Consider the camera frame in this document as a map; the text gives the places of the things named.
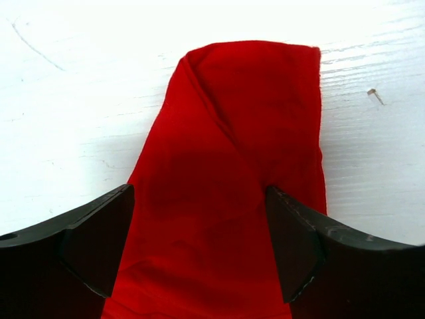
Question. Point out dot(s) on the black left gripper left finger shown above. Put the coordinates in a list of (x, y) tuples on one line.
[(66, 266)]

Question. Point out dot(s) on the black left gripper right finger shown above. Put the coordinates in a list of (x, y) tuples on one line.
[(330, 270)]

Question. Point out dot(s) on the red t-shirt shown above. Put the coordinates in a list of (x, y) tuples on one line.
[(237, 117)]

